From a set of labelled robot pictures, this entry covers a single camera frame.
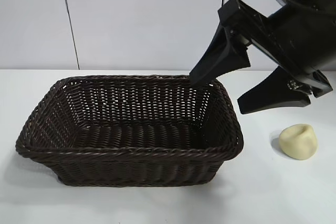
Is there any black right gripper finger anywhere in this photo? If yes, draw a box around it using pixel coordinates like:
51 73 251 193
236 66 312 116
188 21 252 89

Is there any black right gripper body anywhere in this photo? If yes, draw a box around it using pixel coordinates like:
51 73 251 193
217 0 336 99

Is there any pale yellow egg yolk pastry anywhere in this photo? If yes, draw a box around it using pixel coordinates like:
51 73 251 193
278 123 318 161

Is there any dark brown wicker basket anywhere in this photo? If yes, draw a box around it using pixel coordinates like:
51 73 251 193
15 74 245 187

